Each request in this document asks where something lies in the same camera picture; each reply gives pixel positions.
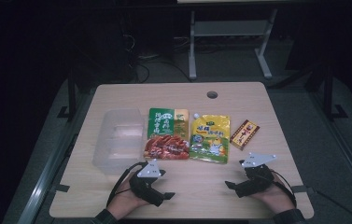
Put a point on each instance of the metal frame rail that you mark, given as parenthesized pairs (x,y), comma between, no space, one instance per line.
(348,155)
(44,183)

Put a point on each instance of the yellow spout pouch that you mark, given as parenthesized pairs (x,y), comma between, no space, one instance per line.
(209,140)

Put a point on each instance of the green and red food packet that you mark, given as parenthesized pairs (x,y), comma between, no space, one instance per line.
(166,133)

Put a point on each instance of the small brown snack packet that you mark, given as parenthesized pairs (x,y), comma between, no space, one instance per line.
(244,134)

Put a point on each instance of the person's right hand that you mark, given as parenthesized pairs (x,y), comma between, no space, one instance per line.
(273,197)

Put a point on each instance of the white metal table frame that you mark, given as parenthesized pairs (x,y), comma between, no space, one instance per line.
(226,28)

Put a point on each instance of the clear plastic container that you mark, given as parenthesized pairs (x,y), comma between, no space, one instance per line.
(117,140)

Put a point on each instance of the person's left hand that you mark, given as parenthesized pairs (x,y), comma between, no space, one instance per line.
(125,200)

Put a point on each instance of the black metal stand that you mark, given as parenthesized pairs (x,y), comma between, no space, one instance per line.
(328,93)
(71,93)

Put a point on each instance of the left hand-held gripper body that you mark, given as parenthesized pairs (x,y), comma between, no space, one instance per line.
(147,188)

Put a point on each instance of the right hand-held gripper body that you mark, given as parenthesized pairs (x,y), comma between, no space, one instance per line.
(256,180)

